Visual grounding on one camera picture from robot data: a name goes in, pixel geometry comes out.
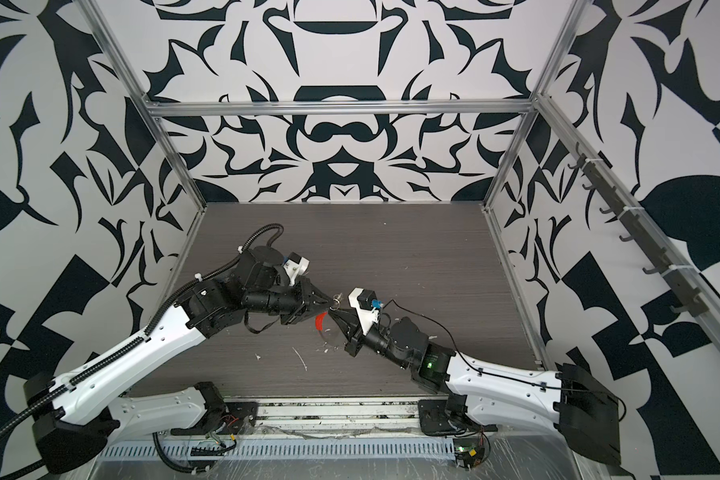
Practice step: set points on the green circuit board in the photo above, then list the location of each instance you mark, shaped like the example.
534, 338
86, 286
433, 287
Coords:
470, 452

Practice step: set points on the white slotted cable duct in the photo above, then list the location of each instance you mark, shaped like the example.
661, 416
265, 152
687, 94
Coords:
257, 449

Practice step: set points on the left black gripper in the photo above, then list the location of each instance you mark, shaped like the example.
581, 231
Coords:
304, 304

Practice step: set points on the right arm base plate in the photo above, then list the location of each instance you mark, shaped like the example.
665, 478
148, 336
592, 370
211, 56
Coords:
434, 420

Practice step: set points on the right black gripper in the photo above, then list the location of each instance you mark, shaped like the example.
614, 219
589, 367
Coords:
356, 336

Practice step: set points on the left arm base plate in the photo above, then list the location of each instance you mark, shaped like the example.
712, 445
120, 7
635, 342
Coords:
240, 417

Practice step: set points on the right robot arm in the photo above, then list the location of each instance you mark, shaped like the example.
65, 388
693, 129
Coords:
568, 401

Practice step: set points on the red key tag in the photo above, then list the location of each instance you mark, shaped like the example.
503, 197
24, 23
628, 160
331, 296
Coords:
320, 322

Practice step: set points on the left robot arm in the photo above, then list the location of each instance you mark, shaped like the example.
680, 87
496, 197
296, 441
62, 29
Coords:
76, 415

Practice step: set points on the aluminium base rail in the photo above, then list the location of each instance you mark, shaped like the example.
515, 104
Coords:
336, 414

